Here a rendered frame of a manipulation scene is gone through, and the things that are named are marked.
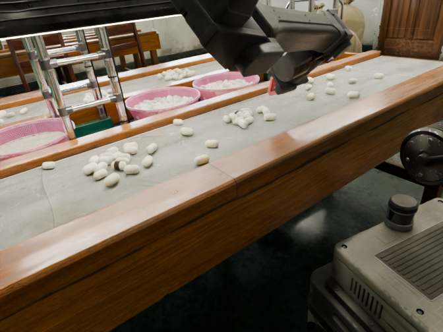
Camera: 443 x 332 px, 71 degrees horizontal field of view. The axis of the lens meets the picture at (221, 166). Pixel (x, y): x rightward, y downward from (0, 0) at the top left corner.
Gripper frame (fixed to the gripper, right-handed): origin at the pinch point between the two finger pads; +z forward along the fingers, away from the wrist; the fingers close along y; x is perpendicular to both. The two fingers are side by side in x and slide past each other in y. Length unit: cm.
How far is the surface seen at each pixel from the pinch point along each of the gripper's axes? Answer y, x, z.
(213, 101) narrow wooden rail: 5.6, -8.9, 20.0
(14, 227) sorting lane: 67, 8, 2
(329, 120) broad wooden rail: -5.1, 14.7, -9.0
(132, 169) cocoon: 43.1, 5.8, 3.2
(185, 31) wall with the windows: -264, -289, 413
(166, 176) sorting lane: 38.1, 10.7, -0.5
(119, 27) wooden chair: -51, -164, 195
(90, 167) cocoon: 50, 1, 9
